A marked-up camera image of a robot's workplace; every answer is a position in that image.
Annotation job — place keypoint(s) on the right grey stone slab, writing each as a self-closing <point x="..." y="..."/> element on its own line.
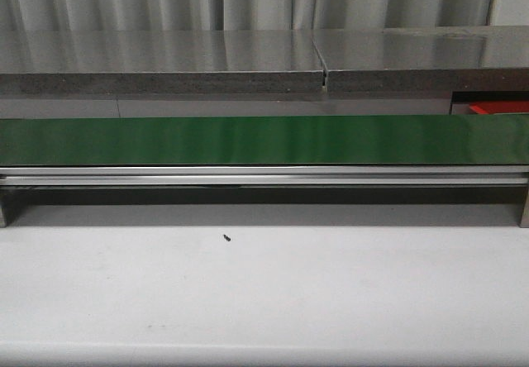
<point x="438" y="59"/>

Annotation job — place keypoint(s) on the grey stone slab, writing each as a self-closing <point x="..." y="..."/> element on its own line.
<point x="158" y="62"/>
<point x="438" y="59"/>

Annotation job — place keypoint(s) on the red plastic tray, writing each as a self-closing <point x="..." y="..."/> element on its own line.
<point x="500" y="107"/>

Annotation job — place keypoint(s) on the left grey stone slab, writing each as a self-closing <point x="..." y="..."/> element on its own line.
<point x="158" y="62"/>

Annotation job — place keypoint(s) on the green conveyor belt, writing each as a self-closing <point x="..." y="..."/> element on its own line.
<point x="415" y="139"/>

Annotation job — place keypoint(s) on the right steel conveyor leg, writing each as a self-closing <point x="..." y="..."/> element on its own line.
<point x="522" y="212"/>

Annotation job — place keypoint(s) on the aluminium conveyor frame rail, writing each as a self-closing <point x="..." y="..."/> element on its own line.
<point x="283" y="175"/>

